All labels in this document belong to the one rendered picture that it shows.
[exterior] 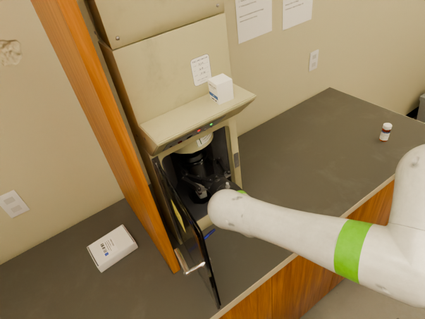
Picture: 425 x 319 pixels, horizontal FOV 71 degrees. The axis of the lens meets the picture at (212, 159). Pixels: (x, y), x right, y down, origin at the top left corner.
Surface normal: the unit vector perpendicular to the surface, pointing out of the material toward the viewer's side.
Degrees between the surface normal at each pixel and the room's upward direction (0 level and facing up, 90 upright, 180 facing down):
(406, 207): 59
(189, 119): 0
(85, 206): 90
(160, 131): 0
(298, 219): 18
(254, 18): 90
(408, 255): 39
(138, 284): 0
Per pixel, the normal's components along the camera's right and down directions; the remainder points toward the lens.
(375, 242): -0.48, -0.65
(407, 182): -0.93, -0.20
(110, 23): 0.53, 0.46
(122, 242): -0.13, -0.75
